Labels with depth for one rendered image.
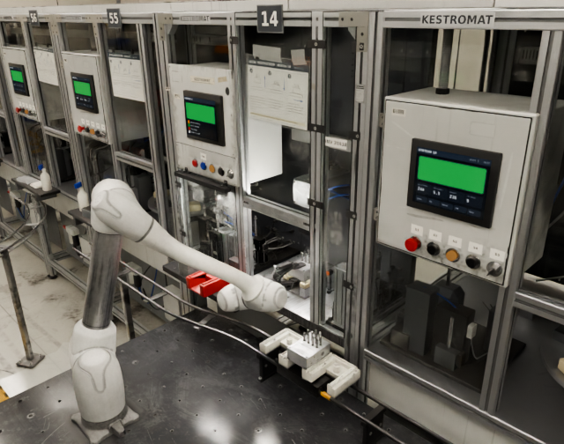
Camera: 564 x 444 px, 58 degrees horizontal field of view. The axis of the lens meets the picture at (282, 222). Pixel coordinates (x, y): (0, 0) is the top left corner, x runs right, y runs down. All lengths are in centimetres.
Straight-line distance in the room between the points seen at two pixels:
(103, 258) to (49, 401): 62
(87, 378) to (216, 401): 48
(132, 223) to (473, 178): 102
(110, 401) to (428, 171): 128
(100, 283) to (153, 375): 49
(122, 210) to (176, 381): 80
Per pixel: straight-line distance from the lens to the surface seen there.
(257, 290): 180
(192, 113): 220
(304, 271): 215
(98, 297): 197
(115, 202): 168
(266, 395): 206
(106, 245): 189
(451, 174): 144
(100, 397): 192
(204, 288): 221
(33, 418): 219
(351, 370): 186
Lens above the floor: 204
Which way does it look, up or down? 23 degrees down
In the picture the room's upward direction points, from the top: 1 degrees counter-clockwise
